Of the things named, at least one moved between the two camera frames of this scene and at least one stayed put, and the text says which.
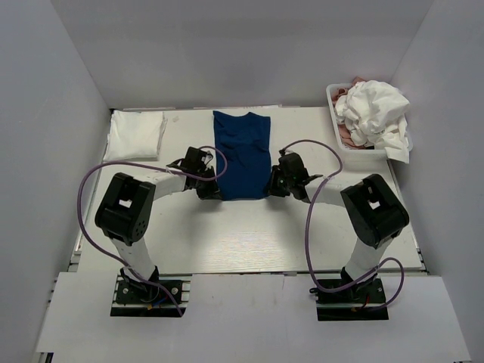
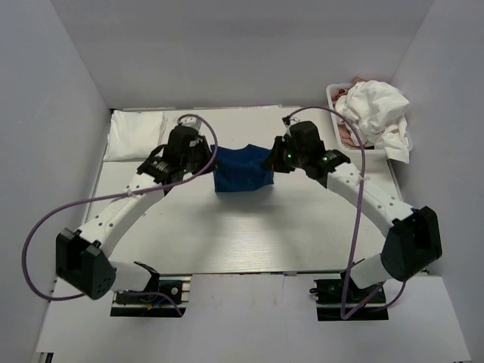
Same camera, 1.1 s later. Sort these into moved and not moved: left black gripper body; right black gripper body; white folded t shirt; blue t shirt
Moved: left black gripper body; right black gripper body; blue t shirt
Not moved: white folded t shirt
